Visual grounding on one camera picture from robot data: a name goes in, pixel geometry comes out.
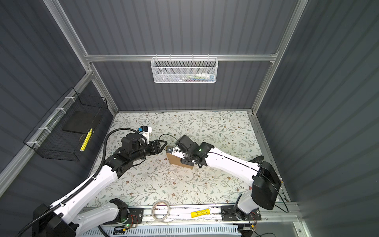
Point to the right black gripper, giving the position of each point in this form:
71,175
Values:
180,140

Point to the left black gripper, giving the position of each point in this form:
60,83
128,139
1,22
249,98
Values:
155,148

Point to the brown cardboard box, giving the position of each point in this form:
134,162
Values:
175,160

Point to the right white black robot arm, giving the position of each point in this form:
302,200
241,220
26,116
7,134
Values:
258,174

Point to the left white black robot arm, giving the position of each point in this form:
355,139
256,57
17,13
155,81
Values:
62,218

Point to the floral table mat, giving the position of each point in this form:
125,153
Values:
156,179

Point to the yellow label tag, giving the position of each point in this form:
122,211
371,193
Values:
199,213

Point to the clear tape roll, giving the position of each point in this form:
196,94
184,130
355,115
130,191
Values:
160,210

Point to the yellow striped marker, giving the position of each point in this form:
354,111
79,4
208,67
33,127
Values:
86,140

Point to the white vented strip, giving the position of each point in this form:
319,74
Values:
218,230

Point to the markers in white basket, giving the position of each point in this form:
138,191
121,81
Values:
201,77

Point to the black flat pad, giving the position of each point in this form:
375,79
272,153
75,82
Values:
81,122

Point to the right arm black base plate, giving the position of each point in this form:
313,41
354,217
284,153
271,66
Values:
232,213

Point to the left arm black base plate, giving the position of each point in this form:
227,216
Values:
134,215

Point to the white wire mesh basket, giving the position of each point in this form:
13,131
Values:
165,71

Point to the black wire basket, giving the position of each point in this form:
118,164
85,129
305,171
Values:
66,133

